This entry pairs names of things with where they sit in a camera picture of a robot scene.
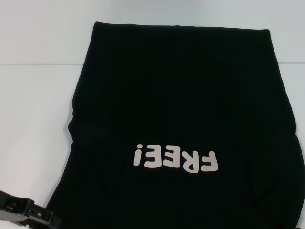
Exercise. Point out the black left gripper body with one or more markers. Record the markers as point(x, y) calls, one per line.
point(12, 207)

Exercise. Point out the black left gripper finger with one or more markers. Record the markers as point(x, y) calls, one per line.
point(47, 219)

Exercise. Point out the black shirt with FREE print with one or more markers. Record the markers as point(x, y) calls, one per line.
point(181, 95)

